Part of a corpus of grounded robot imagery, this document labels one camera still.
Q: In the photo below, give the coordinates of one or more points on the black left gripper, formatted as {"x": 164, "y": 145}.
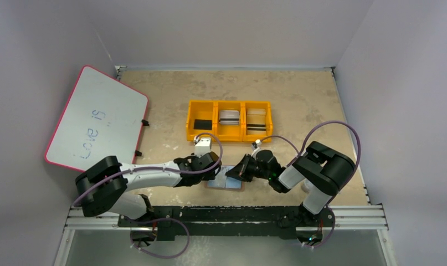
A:
{"x": 211, "y": 163}

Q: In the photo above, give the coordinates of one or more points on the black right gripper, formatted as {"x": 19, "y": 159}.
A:
{"x": 248, "y": 168}

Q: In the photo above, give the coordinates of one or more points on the brown leather card holder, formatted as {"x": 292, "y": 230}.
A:
{"x": 223, "y": 182}

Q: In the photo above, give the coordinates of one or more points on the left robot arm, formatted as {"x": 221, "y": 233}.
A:
{"x": 107, "y": 185}

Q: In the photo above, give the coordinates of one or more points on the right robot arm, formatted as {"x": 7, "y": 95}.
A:
{"x": 325, "y": 168}

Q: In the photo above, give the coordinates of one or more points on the black card in bin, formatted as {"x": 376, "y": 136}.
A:
{"x": 202, "y": 124}

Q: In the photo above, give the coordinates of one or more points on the card stack black stripe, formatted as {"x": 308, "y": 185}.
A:
{"x": 255, "y": 121}

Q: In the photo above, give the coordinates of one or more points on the stack of white cards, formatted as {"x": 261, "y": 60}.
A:
{"x": 229, "y": 117}

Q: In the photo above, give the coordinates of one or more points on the yellow middle bin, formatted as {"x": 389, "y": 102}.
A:
{"x": 230, "y": 133}

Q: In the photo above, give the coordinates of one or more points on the yellow bin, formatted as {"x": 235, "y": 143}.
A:
{"x": 201, "y": 117}
{"x": 269, "y": 122}
{"x": 230, "y": 133}

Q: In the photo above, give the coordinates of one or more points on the small clear cup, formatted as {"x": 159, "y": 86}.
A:
{"x": 306, "y": 186}

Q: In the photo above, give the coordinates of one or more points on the yellow left bin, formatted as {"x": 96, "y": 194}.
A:
{"x": 201, "y": 117}

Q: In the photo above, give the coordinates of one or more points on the yellow right bin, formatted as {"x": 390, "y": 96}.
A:
{"x": 269, "y": 122}

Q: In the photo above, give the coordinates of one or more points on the pink framed whiteboard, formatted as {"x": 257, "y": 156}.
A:
{"x": 102, "y": 117}

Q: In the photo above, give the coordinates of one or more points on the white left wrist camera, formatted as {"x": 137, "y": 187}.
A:
{"x": 202, "y": 146}

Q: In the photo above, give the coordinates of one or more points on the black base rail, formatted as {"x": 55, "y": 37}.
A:
{"x": 284, "y": 222}

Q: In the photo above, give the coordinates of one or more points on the aluminium frame rail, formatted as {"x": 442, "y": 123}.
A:
{"x": 346, "y": 218}

